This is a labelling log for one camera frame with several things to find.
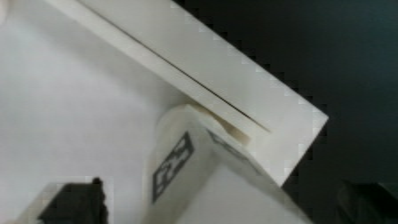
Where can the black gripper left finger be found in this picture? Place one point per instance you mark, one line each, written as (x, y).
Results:
(68, 205)

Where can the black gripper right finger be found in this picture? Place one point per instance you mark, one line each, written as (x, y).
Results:
(366, 203)

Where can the white table leg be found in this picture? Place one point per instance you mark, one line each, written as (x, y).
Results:
(207, 185)

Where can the white square tabletop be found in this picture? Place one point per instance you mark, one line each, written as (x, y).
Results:
(105, 61)

